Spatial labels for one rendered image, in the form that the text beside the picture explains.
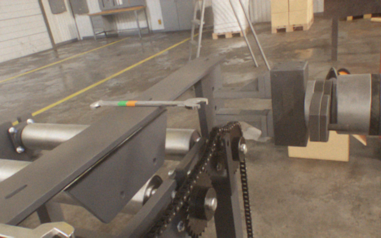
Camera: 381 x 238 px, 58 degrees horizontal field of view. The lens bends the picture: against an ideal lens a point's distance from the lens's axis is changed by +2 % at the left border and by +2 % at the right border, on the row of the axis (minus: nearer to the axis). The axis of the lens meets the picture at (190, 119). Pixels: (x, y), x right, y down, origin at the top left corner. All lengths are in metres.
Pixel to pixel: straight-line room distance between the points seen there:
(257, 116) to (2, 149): 1.27
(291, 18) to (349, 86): 7.90
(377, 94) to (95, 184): 0.46
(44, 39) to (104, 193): 12.16
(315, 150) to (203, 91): 1.85
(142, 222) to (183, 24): 10.30
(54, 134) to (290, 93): 1.11
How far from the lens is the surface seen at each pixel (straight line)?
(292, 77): 0.53
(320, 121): 0.48
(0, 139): 1.64
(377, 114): 0.53
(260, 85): 0.56
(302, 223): 2.16
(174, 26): 11.07
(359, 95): 0.52
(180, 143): 1.13
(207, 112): 1.02
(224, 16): 8.68
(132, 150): 0.71
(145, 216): 0.75
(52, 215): 1.85
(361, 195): 2.43
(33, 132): 1.57
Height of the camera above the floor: 1.37
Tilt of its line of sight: 22 degrees down
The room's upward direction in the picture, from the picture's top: 9 degrees counter-clockwise
